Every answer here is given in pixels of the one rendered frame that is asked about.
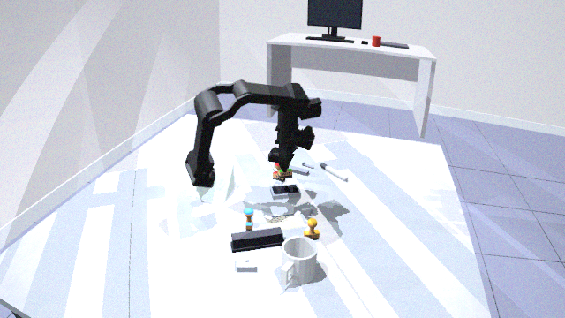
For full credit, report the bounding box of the blue-topped wooden stamp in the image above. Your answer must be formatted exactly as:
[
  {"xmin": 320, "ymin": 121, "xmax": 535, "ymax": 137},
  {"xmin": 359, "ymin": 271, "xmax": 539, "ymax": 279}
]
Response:
[{"xmin": 244, "ymin": 208, "xmax": 254, "ymax": 231}]

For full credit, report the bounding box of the red-handled rubber stamp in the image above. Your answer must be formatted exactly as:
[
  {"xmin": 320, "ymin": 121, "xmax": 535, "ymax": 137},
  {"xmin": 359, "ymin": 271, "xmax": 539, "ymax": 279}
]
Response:
[{"xmin": 273, "ymin": 163, "xmax": 286, "ymax": 182}]

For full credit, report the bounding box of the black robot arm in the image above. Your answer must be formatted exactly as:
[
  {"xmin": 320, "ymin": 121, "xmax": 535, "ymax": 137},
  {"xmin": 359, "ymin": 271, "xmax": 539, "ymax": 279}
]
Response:
[{"xmin": 184, "ymin": 80, "xmax": 322, "ymax": 187}]

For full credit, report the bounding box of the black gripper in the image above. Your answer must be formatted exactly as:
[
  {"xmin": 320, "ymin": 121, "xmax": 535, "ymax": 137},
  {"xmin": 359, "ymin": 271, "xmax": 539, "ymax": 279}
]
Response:
[{"xmin": 268, "ymin": 122, "xmax": 299, "ymax": 172}]

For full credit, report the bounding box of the grey mug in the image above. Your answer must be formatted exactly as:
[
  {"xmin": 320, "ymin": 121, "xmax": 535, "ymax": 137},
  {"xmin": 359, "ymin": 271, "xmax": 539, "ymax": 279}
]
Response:
[{"xmin": 281, "ymin": 237, "xmax": 318, "ymax": 286}]

